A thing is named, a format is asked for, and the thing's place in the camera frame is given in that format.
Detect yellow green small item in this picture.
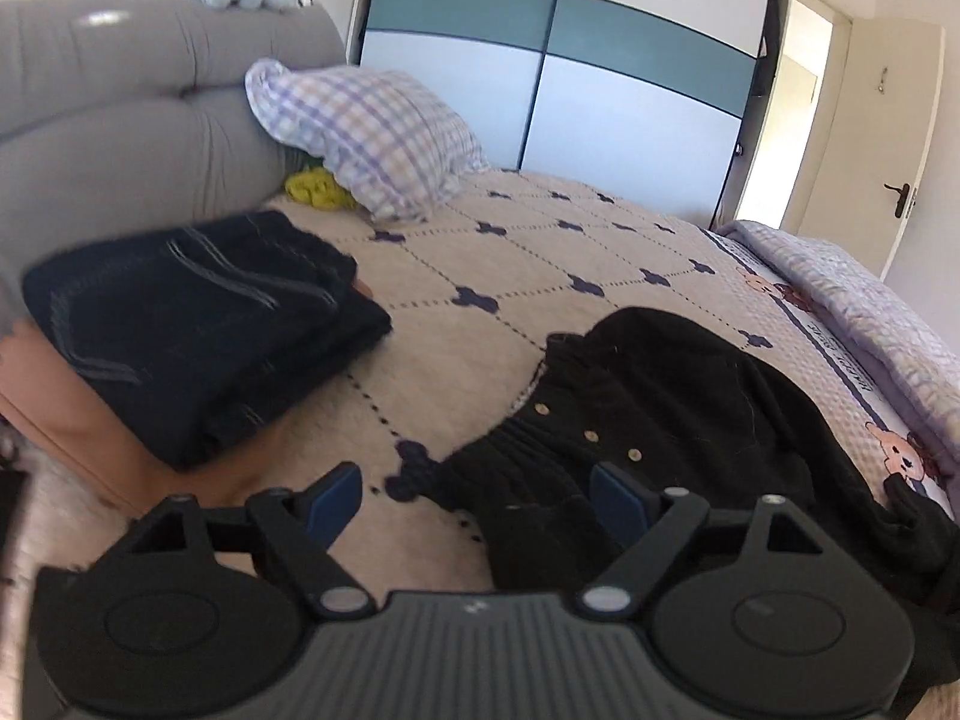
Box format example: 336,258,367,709
285,167,359,211

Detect beige patterned bedspread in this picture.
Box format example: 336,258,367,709
0,167,960,616

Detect white teal wardrobe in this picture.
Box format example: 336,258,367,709
359,0,781,224

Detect cream door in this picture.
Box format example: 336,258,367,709
797,18,946,278

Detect grey padded headboard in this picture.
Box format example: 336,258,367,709
2,0,345,327

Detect plaid pillow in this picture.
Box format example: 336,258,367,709
244,59,490,223

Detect black fleece garment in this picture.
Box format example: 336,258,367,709
386,307,958,715

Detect folded dark navy clothes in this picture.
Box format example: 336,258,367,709
21,211,392,472

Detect folded lilac quilt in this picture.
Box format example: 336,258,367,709
721,221,958,470

